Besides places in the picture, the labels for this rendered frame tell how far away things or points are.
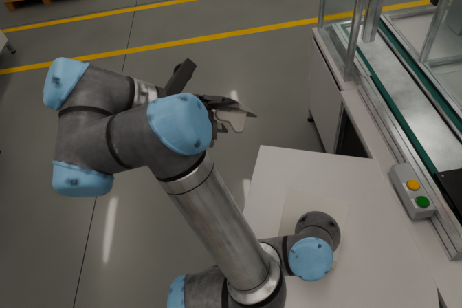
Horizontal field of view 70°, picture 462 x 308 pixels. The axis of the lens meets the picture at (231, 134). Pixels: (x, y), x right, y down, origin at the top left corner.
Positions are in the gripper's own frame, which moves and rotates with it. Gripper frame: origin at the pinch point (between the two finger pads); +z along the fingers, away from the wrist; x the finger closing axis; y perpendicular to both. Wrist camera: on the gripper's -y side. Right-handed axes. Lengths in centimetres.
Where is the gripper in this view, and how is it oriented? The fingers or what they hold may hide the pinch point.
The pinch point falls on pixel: (237, 119)
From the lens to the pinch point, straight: 68.9
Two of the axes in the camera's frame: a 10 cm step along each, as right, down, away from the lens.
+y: 0.8, 9.2, -3.7
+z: 7.6, 1.8, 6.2
